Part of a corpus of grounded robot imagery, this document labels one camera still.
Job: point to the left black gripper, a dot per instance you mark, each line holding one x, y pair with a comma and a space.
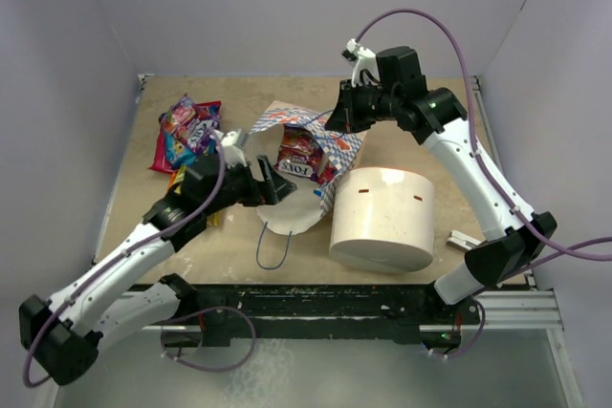
273, 188

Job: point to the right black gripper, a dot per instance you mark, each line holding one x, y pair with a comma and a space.
345, 118

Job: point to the red berry candy packet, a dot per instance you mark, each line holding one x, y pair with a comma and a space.
300, 155

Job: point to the orange fruit candy packet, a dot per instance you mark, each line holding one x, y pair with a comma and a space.
177, 178

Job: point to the purple snack packet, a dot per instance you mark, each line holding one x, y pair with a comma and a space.
187, 122

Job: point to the pink snack packet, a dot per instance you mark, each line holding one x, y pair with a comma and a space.
159, 164

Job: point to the blue fruit snack packet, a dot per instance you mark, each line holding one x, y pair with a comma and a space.
176, 154

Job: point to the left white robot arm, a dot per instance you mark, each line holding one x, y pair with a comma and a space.
65, 333

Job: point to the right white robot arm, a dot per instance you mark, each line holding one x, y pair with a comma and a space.
389, 86

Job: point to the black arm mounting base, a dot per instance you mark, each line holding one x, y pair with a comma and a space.
403, 314

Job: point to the white cylindrical container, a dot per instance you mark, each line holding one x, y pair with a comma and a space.
383, 220

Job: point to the small white metal clip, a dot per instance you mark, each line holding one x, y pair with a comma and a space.
462, 241

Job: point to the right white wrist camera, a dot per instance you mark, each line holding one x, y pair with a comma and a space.
363, 62

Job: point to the aluminium rail frame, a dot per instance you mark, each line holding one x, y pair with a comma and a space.
66, 332

